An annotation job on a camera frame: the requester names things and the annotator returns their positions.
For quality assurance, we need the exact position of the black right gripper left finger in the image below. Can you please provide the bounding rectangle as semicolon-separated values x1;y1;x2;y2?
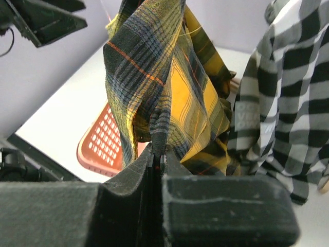
1;145;152;246

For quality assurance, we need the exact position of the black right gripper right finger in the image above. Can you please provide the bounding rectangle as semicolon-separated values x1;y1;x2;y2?
161;146;300;246

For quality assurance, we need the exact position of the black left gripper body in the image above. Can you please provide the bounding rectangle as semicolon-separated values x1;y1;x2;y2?
1;0;87;48

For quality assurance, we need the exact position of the black white checkered shirt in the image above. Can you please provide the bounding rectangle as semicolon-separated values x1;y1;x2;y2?
228;1;328;205

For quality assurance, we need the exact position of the yellow plaid shirt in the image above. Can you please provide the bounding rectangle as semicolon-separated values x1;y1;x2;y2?
103;1;241;175

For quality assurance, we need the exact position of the pink plastic laundry basket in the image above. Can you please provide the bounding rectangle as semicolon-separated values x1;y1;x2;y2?
77;103;122;178

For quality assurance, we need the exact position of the wooden clothes rack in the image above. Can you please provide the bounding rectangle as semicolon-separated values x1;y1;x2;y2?
228;76;328;200

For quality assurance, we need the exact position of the aluminium rail base frame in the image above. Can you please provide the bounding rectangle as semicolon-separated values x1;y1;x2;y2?
1;134;81;182

